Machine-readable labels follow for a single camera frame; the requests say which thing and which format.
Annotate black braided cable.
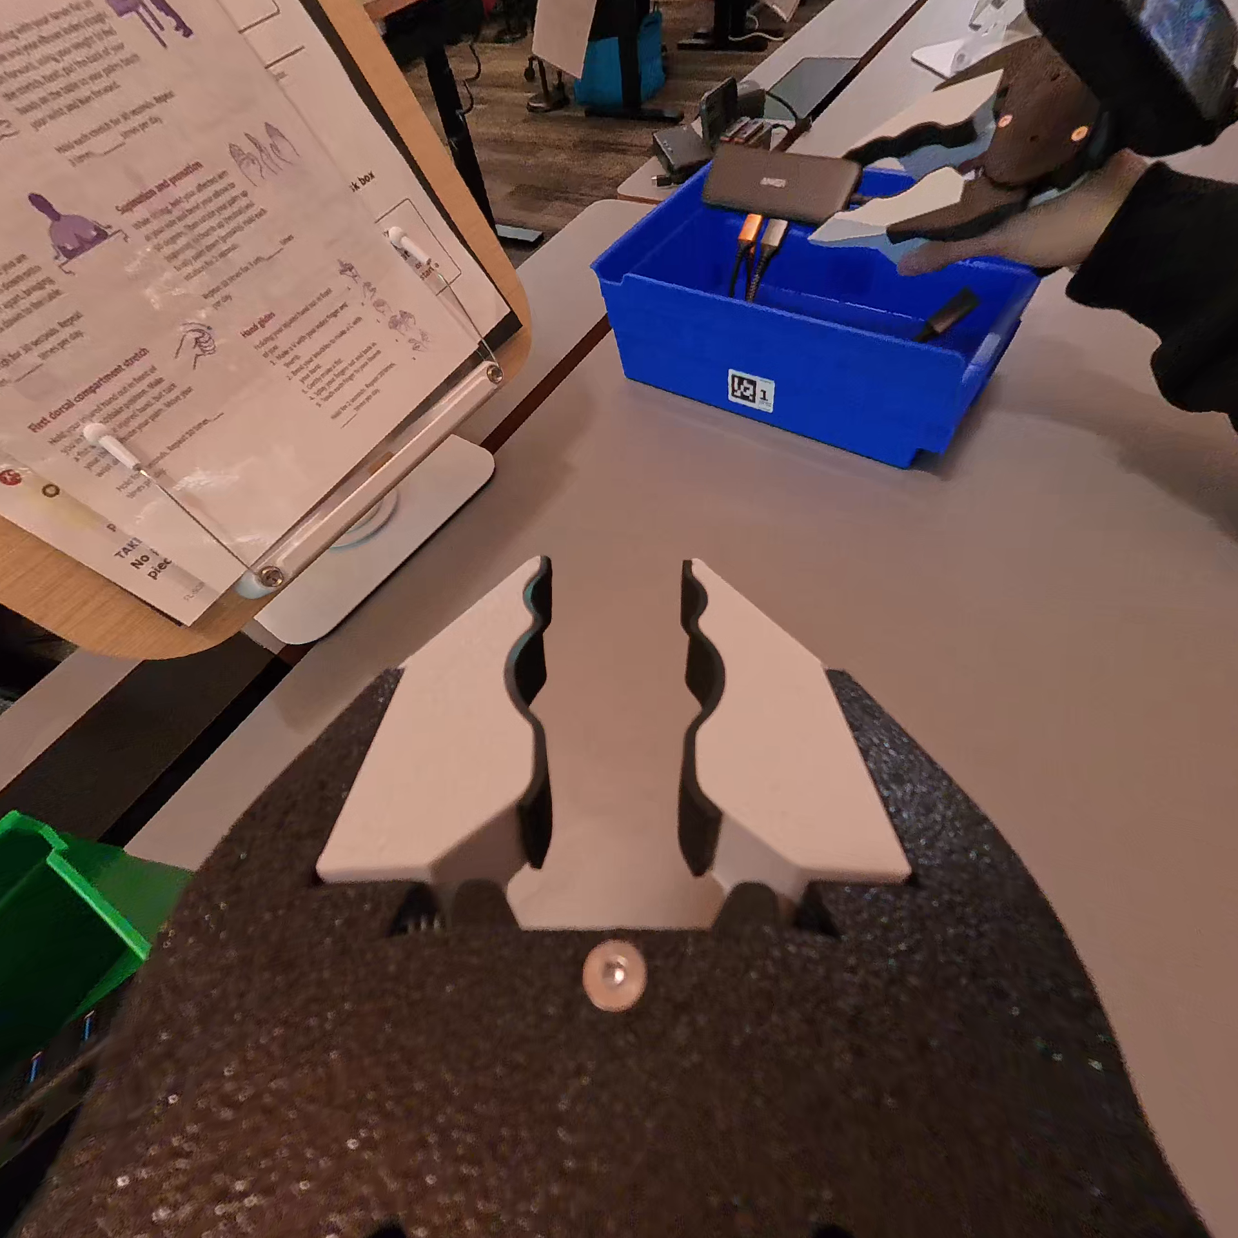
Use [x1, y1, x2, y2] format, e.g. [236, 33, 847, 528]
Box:
[749, 217, 794, 306]

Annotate white metal stand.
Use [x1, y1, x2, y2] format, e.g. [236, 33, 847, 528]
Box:
[911, 0, 1041, 79]

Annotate black multi-port usb hub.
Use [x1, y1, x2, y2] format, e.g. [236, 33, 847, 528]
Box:
[0, 1006, 123, 1168]

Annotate green plastic bin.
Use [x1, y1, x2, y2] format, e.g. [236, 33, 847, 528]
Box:
[0, 810, 195, 1066]

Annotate blue bag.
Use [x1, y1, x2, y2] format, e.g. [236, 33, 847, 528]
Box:
[575, 9, 669, 110]

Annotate black desk cable flap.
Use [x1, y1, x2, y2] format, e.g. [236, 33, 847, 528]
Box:
[39, 634, 292, 845]

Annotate black battery charger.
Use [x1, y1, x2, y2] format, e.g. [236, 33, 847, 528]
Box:
[696, 78, 805, 157]

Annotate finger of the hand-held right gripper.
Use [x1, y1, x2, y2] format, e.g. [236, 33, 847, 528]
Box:
[807, 169, 971, 264]
[841, 70, 1007, 186]

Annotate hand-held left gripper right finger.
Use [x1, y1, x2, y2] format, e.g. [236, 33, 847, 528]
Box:
[677, 558, 916, 898]

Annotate printed instruction sheet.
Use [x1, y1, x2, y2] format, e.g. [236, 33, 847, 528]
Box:
[0, 0, 457, 582]

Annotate person's right hand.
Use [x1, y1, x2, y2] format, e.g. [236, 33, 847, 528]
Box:
[894, 150, 1153, 280]

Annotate small black adapter box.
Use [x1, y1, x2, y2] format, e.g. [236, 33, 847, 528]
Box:
[650, 124, 722, 190]

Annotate black cable orange plugs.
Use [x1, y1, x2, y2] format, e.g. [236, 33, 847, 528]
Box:
[727, 213, 770, 304]

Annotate wooden document stand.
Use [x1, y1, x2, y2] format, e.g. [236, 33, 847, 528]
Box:
[0, 0, 534, 662]

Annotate large blue plastic bin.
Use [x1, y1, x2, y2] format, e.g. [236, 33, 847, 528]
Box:
[589, 164, 1041, 471]

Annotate white form sheet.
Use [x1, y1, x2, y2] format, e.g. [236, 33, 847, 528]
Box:
[217, 0, 515, 389]

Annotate dark grey tablet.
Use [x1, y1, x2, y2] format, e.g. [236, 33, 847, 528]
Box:
[769, 56, 863, 123]

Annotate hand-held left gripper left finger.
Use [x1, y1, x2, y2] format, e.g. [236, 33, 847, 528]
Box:
[316, 556, 555, 890]

